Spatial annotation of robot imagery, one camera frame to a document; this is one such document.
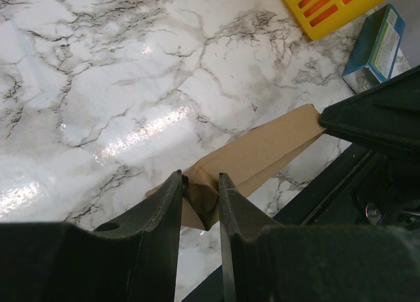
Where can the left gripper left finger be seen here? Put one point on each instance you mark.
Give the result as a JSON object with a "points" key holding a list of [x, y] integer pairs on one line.
{"points": [[133, 257]]}

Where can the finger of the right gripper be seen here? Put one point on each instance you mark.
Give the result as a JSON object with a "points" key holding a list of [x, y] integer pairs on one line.
{"points": [[384, 119]]}

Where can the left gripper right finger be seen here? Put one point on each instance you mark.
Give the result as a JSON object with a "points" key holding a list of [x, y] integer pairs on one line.
{"points": [[263, 260]]}

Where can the brown cardboard box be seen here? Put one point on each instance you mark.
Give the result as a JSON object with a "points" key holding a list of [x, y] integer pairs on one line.
{"points": [[249, 161]]}

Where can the small blue white packet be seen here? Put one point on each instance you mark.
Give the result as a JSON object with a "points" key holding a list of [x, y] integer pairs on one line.
{"points": [[372, 59]]}

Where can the yellow plastic basket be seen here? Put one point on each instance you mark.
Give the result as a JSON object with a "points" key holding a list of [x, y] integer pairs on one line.
{"points": [[318, 18]]}

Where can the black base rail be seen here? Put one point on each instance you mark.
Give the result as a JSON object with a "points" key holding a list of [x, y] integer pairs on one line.
{"points": [[360, 188]]}

